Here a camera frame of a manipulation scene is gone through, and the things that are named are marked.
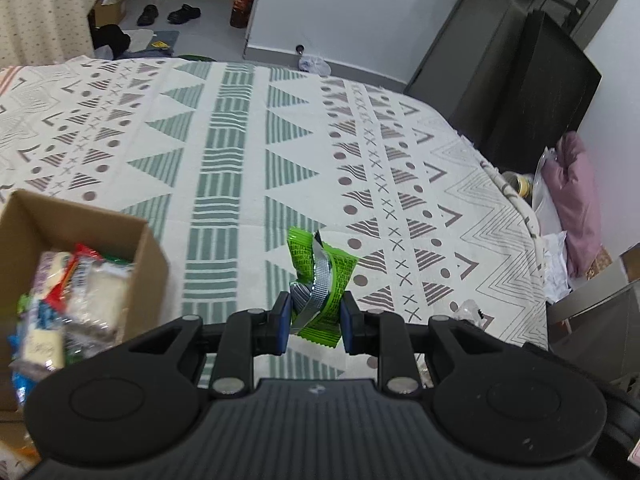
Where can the patterned bed sheet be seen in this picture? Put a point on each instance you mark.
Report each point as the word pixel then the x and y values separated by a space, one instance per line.
pixel 221 160

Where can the left black shoe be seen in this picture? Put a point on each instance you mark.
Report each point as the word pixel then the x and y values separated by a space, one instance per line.
pixel 148 16

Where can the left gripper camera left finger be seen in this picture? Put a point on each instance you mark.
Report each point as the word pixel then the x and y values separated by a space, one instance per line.
pixel 236 343

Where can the table with dotted cloth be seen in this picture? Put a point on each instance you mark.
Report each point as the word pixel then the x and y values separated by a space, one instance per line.
pixel 44 32

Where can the blueberry cake package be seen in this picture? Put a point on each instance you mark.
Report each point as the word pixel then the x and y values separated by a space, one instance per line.
pixel 41 350

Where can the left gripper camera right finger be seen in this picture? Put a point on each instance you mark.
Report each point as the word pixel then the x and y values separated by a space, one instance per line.
pixel 383 335

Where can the pink pillow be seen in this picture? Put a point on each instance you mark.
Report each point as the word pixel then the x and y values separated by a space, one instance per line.
pixel 570 179

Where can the green silver snack packet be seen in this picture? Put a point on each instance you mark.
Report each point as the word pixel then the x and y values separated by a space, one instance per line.
pixel 323 273

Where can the brown cardboard box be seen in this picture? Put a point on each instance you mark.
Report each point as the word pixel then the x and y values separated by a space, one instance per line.
pixel 32 223

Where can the black shoe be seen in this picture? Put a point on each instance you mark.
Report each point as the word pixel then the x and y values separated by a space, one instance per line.
pixel 183 15
pixel 148 16

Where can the purple snack packet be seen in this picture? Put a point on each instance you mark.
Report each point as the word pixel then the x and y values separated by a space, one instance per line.
pixel 470 312

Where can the white rice cake packet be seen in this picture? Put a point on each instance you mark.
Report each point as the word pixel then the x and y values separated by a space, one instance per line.
pixel 96 297

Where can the red snack packet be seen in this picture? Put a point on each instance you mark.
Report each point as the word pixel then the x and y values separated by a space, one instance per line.
pixel 55 299

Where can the right black shoe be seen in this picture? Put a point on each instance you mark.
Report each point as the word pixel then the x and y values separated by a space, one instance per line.
pixel 183 15

